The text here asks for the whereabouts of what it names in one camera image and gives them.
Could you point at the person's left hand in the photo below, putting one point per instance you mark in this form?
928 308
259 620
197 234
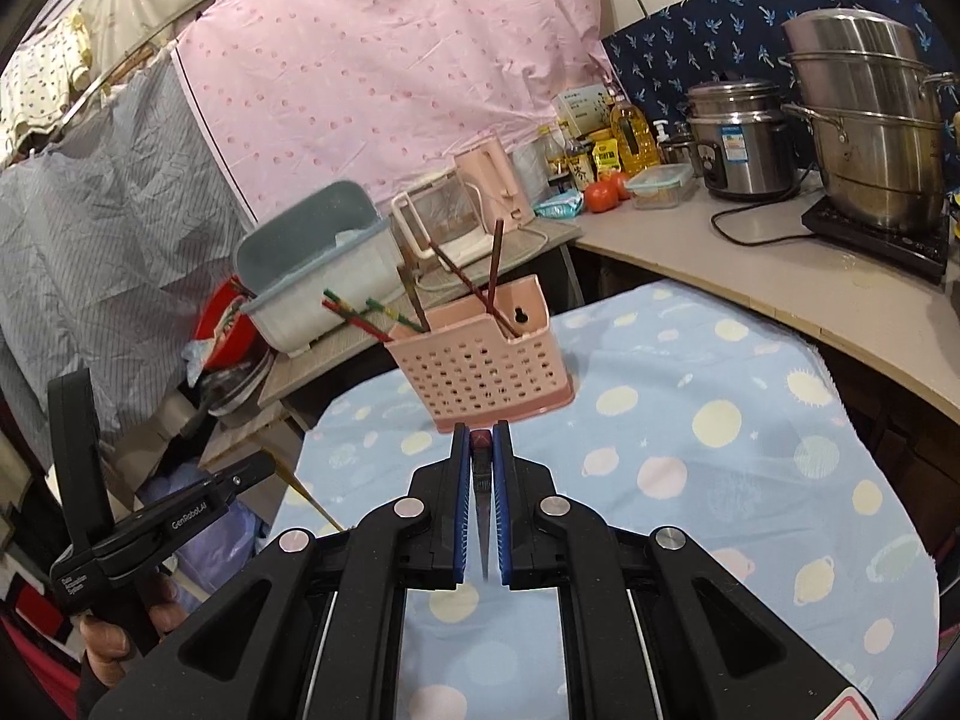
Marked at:
105 649

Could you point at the purple plastic bag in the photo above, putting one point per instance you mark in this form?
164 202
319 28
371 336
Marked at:
221 540

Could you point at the white pump bottle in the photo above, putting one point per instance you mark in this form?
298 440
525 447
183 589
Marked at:
664 142

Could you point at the grey striped cloth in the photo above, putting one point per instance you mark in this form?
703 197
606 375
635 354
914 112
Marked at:
112 255

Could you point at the brown wooden chopstick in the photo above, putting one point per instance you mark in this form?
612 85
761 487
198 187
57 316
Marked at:
415 300

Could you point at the dark blue patterned cloth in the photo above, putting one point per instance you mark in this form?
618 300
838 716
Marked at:
712 37

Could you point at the green chopstick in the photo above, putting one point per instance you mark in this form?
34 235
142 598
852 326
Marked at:
390 313
337 297

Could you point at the pink dotted cloth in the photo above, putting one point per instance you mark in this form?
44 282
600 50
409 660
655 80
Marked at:
390 67

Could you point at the dark sauce bottle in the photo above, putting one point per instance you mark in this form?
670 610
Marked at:
577 165

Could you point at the blue planet print tablecloth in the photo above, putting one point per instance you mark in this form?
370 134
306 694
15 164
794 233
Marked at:
712 502

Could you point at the white and green carton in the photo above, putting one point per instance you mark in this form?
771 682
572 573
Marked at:
583 109

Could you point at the pink electric kettle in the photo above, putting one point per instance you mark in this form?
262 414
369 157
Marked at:
491 180

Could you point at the pink perforated utensil holder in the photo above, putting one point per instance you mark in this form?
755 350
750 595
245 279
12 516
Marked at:
480 375

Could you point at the light blue snack packet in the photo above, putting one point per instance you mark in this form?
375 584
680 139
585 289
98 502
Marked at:
559 204

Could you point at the red plastic basin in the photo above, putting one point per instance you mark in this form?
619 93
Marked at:
225 322

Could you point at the red tomato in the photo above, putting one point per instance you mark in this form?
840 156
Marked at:
600 197
621 184

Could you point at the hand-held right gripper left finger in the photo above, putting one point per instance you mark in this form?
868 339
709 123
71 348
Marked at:
461 510

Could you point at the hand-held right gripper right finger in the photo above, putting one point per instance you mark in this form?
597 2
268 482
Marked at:
504 510

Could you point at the dark red chopstick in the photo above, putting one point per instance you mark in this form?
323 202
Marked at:
465 281
496 262
481 442

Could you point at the white dotted hanging garment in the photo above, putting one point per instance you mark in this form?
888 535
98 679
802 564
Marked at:
45 82

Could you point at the beige curved counter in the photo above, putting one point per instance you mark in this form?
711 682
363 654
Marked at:
750 277

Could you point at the steel rice cooker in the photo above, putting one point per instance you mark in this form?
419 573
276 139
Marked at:
739 142

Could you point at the black induction cooker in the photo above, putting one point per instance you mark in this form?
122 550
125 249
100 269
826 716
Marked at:
877 240

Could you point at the dark frying pan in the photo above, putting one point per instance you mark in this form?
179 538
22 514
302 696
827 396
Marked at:
236 390

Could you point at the white and blue plastic basin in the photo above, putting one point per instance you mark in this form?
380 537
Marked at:
315 262

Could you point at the clear food container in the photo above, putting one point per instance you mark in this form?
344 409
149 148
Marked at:
660 187

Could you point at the stacked steel steamer pots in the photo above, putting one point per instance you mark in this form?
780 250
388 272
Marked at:
862 112

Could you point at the yellow seasoning packet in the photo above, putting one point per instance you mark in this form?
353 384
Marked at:
606 156

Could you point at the bright red chopstick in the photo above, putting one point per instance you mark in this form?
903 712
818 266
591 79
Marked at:
360 324

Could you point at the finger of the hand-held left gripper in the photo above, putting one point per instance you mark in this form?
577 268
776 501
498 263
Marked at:
240 476

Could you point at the yellow cooking oil bottle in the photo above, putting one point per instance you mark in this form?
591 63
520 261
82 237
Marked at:
634 135

